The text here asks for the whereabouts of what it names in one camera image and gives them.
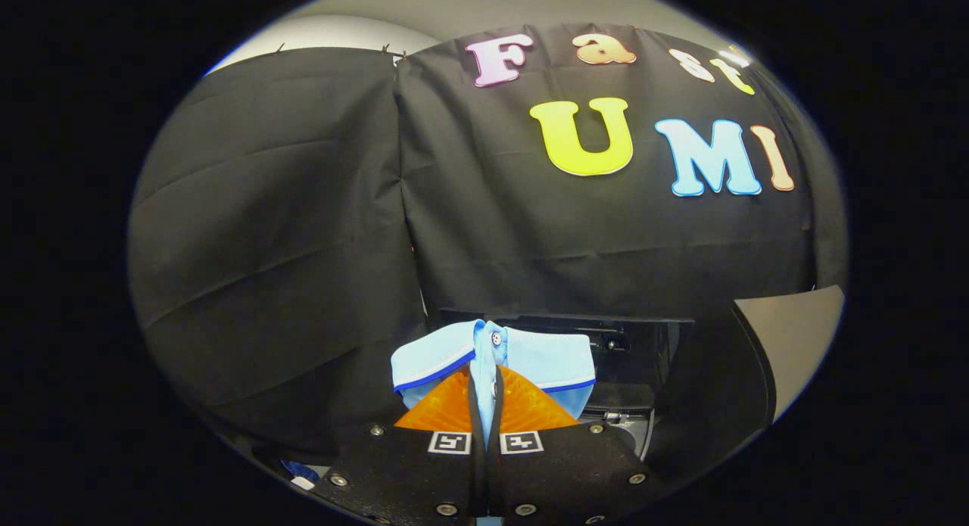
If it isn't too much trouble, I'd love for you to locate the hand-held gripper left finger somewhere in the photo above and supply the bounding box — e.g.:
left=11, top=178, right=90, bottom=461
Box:
left=314, top=363, right=485, bottom=524

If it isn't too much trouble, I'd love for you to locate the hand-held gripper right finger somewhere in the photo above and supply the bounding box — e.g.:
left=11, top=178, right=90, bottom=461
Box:
left=484, top=363, right=659, bottom=524

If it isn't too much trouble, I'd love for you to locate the grey washing machine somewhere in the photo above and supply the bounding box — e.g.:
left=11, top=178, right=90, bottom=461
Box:
left=439, top=308, right=693, bottom=460

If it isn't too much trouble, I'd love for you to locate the light blue polo shirt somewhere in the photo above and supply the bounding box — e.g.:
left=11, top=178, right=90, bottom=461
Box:
left=280, top=319, right=597, bottom=526

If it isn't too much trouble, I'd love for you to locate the beige cabinet with grey top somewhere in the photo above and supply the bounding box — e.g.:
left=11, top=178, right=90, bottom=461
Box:
left=651, top=285, right=845, bottom=451

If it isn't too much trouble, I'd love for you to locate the black backdrop cloth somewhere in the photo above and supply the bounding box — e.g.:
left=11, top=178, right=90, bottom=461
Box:
left=127, top=23, right=849, bottom=444

